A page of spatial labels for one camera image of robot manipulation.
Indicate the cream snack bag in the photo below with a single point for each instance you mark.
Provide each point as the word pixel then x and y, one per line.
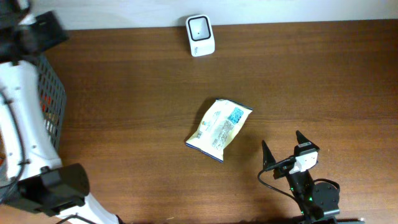
pixel 218 127

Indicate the white barcode scanner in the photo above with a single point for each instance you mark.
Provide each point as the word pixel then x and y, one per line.
pixel 200 35

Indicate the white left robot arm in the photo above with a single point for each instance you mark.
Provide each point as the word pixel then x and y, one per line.
pixel 32 107

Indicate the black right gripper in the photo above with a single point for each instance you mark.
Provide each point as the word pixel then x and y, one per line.
pixel 269 158

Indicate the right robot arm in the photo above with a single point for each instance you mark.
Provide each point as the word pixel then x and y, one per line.
pixel 317 199

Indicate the dark grey mesh basket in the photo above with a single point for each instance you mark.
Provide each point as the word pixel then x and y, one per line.
pixel 53 99

